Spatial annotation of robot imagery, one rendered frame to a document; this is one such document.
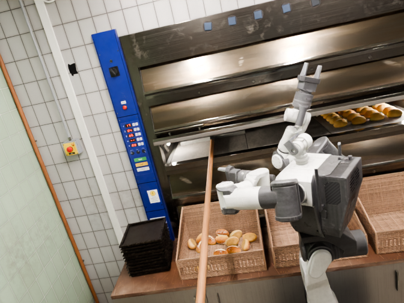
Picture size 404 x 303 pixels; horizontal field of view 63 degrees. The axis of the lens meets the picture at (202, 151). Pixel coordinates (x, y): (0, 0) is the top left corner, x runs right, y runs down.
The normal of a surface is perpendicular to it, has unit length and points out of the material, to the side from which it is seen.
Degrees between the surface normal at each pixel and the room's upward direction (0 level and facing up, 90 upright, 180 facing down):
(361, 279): 90
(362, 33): 70
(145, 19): 90
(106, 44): 90
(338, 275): 90
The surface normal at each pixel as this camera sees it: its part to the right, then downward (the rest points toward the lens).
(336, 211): -0.61, 0.38
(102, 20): -0.07, 0.34
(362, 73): -0.13, 0.00
